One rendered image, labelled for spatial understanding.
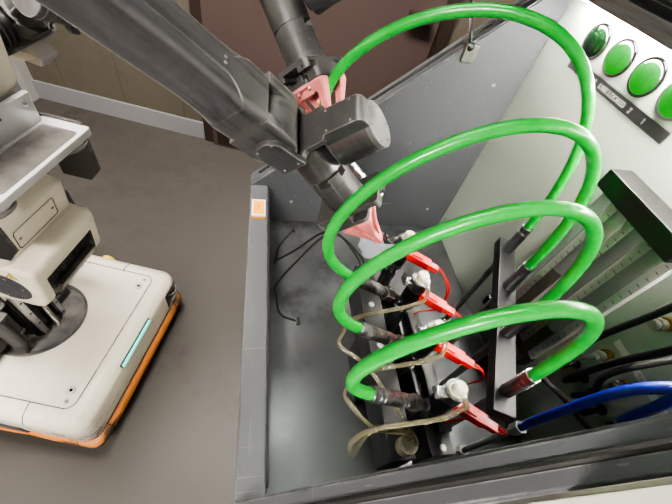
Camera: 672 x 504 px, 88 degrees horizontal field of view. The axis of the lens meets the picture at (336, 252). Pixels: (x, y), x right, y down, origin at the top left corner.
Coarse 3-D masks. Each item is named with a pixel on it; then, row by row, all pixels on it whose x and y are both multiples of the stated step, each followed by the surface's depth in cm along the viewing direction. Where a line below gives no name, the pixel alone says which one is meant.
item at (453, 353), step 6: (438, 348) 48; (450, 348) 47; (456, 348) 47; (450, 354) 47; (456, 354) 47; (462, 354) 47; (456, 360) 47; (462, 360) 47; (468, 360) 47; (468, 366) 47
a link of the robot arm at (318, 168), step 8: (312, 152) 42; (320, 152) 42; (328, 152) 43; (312, 160) 43; (320, 160) 43; (328, 160) 43; (336, 160) 44; (304, 168) 44; (312, 168) 43; (320, 168) 43; (328, 168) 44; (336, 168) 44; (304, 176) 45; (312, 176) 44; (320, 176) 44; (328, 176) 44; (312, 184) 46
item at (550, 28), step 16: (416, 16) 40; (432, 16) 40; (448, 16) 39; (464, 16) 39; (480, 16) 39; (496, 16) 38; (512, 16) 38; (528, 16) 38; (544, 16) 38; (384, 32) 42; (400, 32) 42; (544, 32) 38; (560, 32) 38; (352, 48) 45; (368, 48) 44; (576, 48) 38; (576, 64) 40; (336, 80) 48; (592, 80) 40; (592, 96) 41; (592, 112) 42; (576, 144) 46; (576, 160) 47; (560, 176) 50; (560, 192) 51; (528, 224) 57
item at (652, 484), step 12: (648, 480) 24; (660, 480) 24; (564, 492) 29; (576, 492) 28; (588, 492) 27; (600, 492) 27; (612, 492) 26; (624, 492) 25; (636, 492) 24; (648, 492) 24; (660, 492) 23
